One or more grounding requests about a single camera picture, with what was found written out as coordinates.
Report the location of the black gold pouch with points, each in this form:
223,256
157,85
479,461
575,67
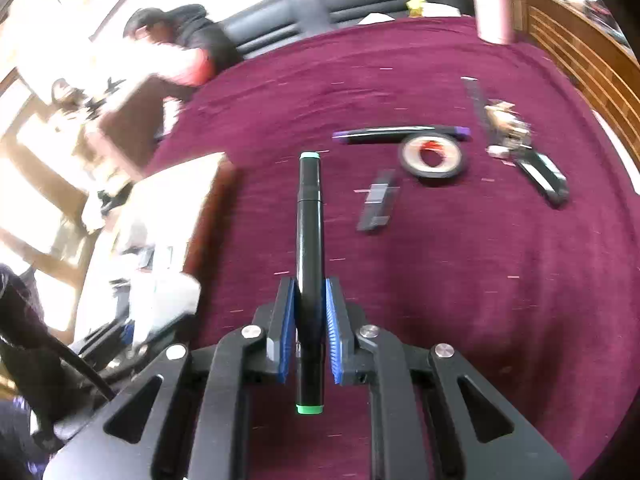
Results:
545,177

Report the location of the gold-rimmed box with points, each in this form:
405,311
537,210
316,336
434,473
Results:
165,200

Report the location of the round tape roll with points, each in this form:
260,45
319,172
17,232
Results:
452,167

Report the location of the black leather sofa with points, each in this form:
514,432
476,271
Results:
310,5

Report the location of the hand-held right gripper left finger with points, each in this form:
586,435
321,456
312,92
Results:
286,330

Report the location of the brown chair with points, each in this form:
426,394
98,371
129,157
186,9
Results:
135,125

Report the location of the white paper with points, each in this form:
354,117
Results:
440,10

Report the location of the yellow toy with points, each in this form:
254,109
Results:
415,7

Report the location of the pink thermos bottle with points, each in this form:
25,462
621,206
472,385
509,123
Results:
492,5

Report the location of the gold ornament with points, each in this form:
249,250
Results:
505,122

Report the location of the wooden framed window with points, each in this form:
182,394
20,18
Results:
30,160

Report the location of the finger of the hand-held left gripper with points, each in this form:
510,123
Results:
127,334

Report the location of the black marker pen purple caps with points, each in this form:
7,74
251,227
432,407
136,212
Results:
395,135

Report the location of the black marker pen green caps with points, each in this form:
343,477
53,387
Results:
310,240

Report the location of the small black grey box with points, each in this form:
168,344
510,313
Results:
377,205

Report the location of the wooden brick-pattern counter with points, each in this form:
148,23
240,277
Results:
575,50

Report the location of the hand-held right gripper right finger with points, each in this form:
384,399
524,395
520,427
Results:
334,330

